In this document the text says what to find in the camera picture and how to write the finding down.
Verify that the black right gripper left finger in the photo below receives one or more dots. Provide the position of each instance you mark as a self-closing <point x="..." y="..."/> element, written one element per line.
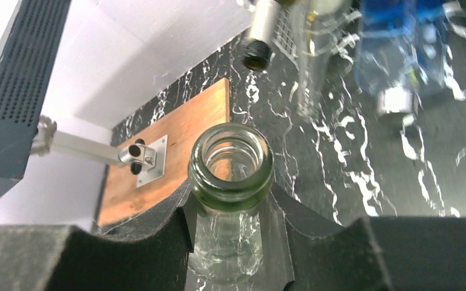
<point x="147" y="252"/>

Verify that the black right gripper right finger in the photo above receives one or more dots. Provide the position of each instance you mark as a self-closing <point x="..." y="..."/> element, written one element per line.
<point x="372" y="253"/>

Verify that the clear glass bottle tall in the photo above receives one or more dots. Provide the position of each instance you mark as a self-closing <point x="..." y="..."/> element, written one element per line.
<point x="230" y="172"/>

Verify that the blue rectangular glass bottle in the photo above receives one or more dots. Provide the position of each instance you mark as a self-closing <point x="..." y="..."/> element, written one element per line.
<point x="400" y="55"/>

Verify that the dark wine bottle white label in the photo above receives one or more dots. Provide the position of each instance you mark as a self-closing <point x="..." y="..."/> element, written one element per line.
<point x="259" y="36"/>

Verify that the clear glass bottle gold label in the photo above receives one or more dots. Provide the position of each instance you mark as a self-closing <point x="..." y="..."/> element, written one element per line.
<point x="317" y="28"/>

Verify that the wooden board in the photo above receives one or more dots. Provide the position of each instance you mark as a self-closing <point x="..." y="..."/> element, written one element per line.
<point x="122" y="197"/>

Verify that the metal stand post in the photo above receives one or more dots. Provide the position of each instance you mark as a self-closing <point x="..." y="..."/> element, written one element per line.
<point x="146" y="161"/>

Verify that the grey network switch box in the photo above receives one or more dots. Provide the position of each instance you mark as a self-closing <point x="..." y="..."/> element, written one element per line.
<point x="28" y="49"/>

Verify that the white wire wine rack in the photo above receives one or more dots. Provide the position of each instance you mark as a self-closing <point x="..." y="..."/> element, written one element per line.
<point x="283" y="38"/>

